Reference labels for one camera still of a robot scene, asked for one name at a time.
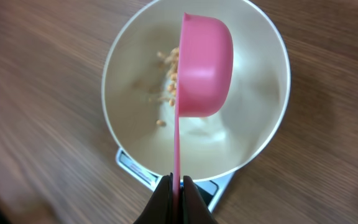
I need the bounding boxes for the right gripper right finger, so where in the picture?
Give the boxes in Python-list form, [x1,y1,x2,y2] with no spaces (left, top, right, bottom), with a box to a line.
[181,175,218,224]

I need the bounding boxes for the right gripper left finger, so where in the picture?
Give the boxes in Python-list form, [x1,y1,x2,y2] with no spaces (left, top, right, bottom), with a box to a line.
[134,174,173,224]

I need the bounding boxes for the white digital kitchen scale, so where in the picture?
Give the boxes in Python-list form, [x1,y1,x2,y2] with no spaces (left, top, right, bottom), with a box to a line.
[116,148,234,213]

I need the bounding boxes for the pink plastic measuring scoop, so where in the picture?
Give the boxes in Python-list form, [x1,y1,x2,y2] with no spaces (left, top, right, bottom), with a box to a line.
[172,12,234,200]

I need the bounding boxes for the white bowl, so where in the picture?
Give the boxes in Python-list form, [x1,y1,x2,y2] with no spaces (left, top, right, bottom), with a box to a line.
[102,0,291,181]

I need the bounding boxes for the soybeans pile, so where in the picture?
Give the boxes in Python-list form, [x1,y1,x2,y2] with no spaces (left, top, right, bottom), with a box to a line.
[147,46,180,128]

